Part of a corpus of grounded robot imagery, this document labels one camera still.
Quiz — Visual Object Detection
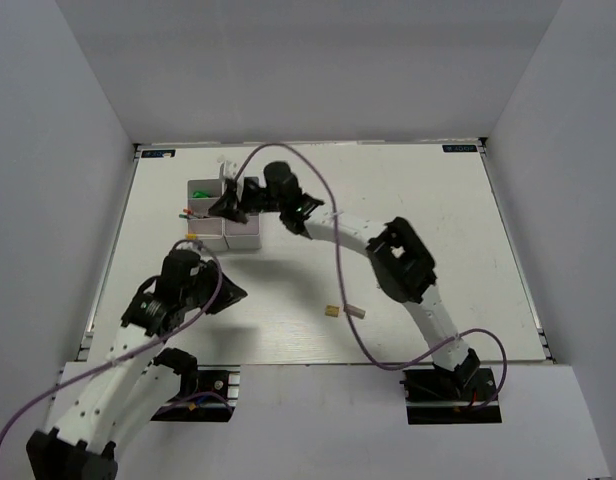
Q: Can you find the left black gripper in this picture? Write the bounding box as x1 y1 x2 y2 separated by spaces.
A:
182 259 248 315

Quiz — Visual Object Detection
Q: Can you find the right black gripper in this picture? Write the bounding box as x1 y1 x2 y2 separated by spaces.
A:
211 181 288 223

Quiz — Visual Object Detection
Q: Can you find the green black highlighter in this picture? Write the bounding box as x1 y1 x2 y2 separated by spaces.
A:
192 190 213 199

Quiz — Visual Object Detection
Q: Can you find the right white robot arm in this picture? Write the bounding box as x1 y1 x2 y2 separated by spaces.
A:
208 161 480 399

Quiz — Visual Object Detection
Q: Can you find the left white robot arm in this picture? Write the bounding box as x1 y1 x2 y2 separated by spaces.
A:
26 246 247 479

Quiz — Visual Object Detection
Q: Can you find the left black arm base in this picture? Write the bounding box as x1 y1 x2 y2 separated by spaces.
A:
152 366 241 424

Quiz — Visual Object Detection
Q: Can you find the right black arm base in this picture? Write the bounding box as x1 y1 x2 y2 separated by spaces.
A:
400 368 502 426

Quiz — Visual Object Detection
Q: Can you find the white left compartment container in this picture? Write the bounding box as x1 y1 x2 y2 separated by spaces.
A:
186 178 228 252

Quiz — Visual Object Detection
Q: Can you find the white compartment container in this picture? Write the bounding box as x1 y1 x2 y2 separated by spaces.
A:
186 178 228 252
222 177 265 250

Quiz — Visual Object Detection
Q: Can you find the white right compartment container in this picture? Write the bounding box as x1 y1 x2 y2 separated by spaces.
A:
222 177 265 250

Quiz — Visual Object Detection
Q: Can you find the left blue table label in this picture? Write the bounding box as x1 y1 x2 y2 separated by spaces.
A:
141 149 176 158

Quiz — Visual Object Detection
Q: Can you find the blue table label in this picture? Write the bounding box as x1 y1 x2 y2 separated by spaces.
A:
442 144 478 153
141 149 176 158

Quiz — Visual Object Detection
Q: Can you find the tan eraser block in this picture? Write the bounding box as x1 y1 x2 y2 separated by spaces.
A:
325 305 340 318

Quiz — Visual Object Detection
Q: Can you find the grey eraser block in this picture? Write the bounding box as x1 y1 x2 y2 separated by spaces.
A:
344 304 366 319

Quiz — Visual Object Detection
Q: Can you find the right blue table label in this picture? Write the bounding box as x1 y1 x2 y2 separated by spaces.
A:
442 144 478 153

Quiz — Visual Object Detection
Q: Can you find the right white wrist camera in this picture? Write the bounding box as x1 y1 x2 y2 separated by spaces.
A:
217 156 239 181

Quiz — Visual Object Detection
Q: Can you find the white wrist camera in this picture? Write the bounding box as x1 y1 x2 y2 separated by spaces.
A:
177 239 204 255
217 156 239 181

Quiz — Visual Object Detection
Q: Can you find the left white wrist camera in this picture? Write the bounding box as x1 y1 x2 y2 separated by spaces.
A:
177 239 204 255

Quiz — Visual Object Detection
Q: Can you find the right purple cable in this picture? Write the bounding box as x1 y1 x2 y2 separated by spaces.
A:
235 143 509 412

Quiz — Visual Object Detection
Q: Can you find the purple cable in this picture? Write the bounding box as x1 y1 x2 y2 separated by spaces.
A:
0 238 234 480
235 143 509 412

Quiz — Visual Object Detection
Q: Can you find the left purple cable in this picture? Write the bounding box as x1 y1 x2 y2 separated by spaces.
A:
0 238 234 480

